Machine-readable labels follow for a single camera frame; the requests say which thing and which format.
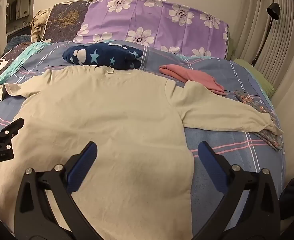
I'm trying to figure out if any beige long-sleeve shirt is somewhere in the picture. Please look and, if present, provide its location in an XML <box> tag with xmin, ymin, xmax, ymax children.
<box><xmin>0</xmin><ymin>65</ymin><xmax>285</xmax><ymax>240</ymax></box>

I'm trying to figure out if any beige knitted garment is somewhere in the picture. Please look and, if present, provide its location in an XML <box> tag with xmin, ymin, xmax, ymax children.
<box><xmin>30</xmin><ymin>9</ymin><xmax>53</xmax><ymax>42</ymax></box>

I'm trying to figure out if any dark wooden shelf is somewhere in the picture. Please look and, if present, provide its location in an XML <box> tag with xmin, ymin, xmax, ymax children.
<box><xmin>6</xmin><ymin>0</ymin><xmax>35</xmax><ymax>34</ymax></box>

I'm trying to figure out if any purple floral quilt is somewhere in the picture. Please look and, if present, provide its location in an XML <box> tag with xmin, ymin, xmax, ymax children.
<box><xmin>73</xmin><ymin>0</ymin><xmax>230</xmax><ymax>60</ymax></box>

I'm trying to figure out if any black desk lamp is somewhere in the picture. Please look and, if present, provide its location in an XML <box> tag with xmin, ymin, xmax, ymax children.
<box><xmin>252</xmin><ymin>2</ymin><xmax>280</xmax><ymax>67</ymax></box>

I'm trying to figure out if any white pleated curtain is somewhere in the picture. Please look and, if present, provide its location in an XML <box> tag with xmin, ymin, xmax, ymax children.
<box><xmin>234</xmin><ymin>0</ymin><xmax>294</xmax><ymax>180</ymax></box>

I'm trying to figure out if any dark tree print mattress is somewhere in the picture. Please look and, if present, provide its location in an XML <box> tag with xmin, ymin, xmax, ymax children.
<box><xmin>0</xmin><ymin>0</ymin><xmax>110</xmax><ymax>88</ymax></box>

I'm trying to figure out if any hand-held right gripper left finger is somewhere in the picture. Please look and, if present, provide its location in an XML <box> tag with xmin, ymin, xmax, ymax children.
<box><xmin>13</xmin><ymin>141</ymin><xmax>99</xmax><ymax>240</ymax></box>

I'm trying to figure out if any navy star print cloth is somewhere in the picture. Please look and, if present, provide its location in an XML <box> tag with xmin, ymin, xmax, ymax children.
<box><xmin>63</xmin><ymin>42</ymin><xmax>144</xmax><ymax>70</ymax></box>

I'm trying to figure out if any pink garment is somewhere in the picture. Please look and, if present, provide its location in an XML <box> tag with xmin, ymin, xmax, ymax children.
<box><xmin>159</xmin><ymin>64</ymin><xmax>227</xmax><ymax>96</ymax></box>

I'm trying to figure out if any grey floral sequined garment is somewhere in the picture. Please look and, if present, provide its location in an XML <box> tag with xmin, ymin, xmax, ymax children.
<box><xmin>234</xmin><ymin>90</ymin><xmax>285</xmax><ymax>152</ymax></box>

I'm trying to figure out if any blue striped bed sheet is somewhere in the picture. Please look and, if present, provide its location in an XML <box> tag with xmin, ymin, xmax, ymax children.
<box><xmin>0</xmin><ymin>40</ymin><xmax>287</xmax><ymax>240</ymax></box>

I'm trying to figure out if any blue fuzzy blanket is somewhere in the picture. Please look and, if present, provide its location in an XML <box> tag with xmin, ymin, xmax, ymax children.
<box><xmin>6</xmin><ymin>34</ymin><xmax>33</xmax><ymax>52</ymax></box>

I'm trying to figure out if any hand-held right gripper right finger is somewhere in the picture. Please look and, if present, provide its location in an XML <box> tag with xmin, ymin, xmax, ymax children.
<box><xmin>198</xmin><ymin>141</ymin><xmax>281</xmax><ymax>240</ymax></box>

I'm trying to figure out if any green pillow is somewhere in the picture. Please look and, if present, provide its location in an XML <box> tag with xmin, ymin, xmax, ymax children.
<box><xmin>233</xmin><ymin>59</ymin><xmax>275</xmax><ymax>98</ymax></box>

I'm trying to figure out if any teal blanket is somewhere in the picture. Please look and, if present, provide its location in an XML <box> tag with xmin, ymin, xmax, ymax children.
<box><xmin>0</xmin><ymin>41</ymin><xmax>54</xmax><ymax>99</ymax></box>

